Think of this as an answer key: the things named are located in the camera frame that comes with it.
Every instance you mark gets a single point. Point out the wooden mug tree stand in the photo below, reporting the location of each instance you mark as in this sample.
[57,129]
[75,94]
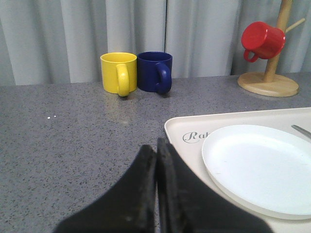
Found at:
[268,83]

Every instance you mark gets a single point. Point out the beige rabbit serving tray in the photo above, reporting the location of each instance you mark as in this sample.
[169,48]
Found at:
[187,134]

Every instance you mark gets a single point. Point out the dark blue mug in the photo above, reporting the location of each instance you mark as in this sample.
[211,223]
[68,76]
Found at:
[154,71]

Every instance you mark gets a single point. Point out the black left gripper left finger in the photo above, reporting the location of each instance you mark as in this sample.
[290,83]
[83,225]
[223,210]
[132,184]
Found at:
[127,207]

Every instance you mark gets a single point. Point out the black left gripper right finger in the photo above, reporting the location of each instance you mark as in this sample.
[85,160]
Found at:
[188,205]

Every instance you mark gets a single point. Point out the grey curtain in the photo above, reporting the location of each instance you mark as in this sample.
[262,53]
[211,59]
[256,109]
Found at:
[61,41]

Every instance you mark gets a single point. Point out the white round plate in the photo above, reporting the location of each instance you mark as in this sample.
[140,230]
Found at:
[263,169]

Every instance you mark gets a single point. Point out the red mug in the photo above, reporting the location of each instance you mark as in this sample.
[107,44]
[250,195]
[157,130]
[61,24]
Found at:
[263,41]

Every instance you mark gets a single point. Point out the yellow mug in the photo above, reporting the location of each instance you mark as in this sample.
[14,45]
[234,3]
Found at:
[119,72]

